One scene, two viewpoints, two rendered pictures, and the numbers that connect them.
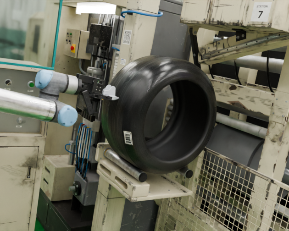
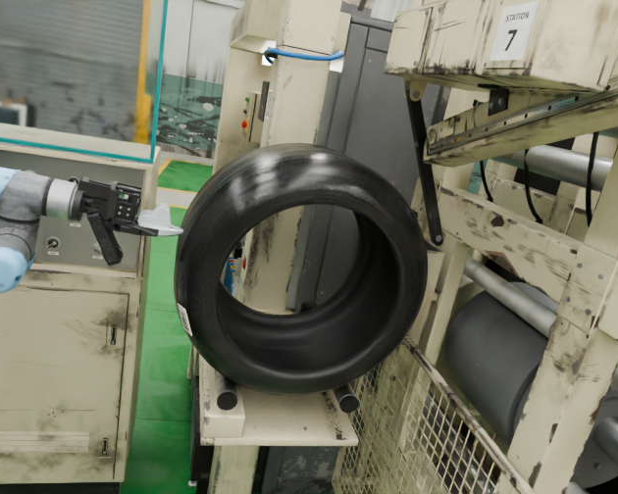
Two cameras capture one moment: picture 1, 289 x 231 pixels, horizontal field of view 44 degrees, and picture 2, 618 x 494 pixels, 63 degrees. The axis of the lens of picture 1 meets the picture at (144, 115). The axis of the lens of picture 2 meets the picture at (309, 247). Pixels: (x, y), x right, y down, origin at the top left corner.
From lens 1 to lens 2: 0.85 m
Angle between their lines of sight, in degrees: 20
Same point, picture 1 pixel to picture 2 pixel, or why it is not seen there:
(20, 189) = (99, 361)
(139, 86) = (209, 212)
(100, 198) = not seen: hidden behind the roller
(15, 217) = (93, 404)
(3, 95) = not seen: outside the picture
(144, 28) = (299, 86)
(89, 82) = (103, 197)
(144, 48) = (300, 128)
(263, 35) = (543, 101)
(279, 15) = (560, 39)
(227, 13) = (451, 46)
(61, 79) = (29, 189)
